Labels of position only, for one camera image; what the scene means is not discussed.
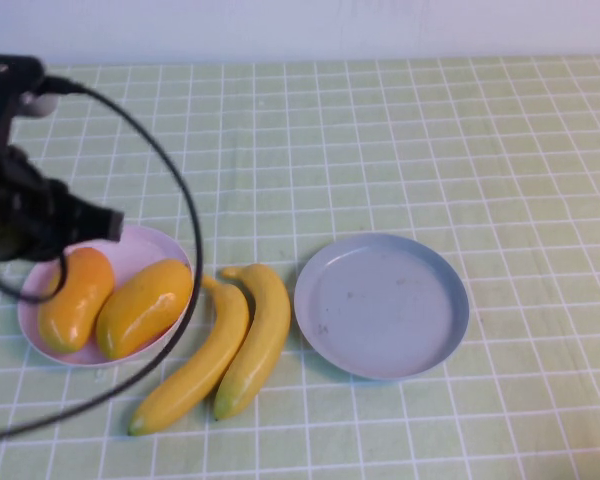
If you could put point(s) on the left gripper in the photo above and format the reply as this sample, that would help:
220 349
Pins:
15 215

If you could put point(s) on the orange-topped toy mango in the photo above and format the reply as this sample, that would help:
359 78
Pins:
75 305

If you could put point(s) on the yellow toy mango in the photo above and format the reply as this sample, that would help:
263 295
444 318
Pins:
145 310

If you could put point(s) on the longer yellow toy banana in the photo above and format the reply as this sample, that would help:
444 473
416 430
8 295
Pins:
200 365

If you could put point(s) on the shorter yellow toy banana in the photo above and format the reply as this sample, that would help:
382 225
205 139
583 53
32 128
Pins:
265 325

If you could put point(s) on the pale pink round plate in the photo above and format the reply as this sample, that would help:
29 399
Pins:
130 245

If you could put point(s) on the pale blue round plate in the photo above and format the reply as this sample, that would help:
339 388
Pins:
380 310

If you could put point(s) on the green checked tablecloth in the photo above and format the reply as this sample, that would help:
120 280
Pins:
430 150

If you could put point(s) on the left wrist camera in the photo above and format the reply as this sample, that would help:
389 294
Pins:
5 80

